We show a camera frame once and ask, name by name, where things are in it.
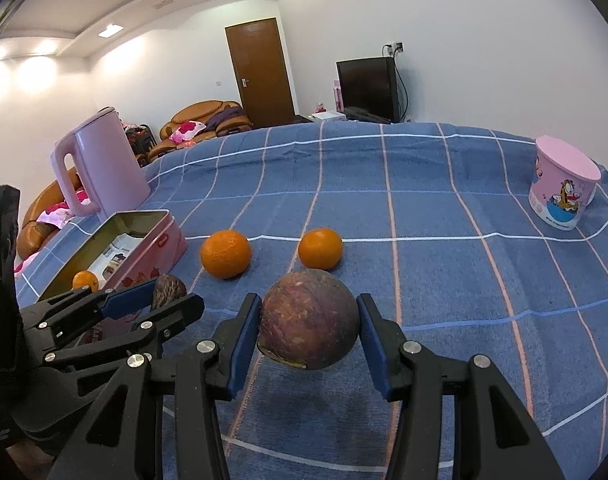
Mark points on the pink electric kettle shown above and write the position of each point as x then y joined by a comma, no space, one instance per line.
106,165

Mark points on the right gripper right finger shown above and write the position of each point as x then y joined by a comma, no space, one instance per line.
495,437

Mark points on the printed leaflet in tin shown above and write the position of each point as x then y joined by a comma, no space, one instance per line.
122,244

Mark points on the blue plaid tablecloth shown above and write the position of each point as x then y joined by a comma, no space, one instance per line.
437,229

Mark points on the wrinkled dark passion fruit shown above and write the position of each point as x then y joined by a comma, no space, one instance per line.
167,289

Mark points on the pink cartoon cup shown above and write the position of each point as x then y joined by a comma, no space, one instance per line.
563,183

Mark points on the black television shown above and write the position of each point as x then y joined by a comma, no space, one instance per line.
369,89

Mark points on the left hand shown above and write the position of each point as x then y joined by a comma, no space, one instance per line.
33,463

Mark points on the small orange mandarin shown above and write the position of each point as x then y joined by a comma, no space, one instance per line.
320,249

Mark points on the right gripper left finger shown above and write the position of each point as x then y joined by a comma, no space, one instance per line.
120,437

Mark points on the orange leather sofa far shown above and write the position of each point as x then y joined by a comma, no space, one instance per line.
220,117

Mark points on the tv stand with clutter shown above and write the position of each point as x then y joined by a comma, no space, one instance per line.
329,116

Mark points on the round purple passion fruit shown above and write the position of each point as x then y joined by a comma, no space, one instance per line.
309,320

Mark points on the pink metal tin box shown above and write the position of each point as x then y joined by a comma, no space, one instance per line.
161,247

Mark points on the large orange mandarin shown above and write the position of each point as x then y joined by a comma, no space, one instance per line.
226,254

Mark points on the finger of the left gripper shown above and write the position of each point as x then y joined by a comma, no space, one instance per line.
147,334
62,320

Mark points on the brown wooden door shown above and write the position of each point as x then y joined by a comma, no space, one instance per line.
259,66

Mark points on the pink floral cushion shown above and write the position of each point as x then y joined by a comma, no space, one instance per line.
187,131

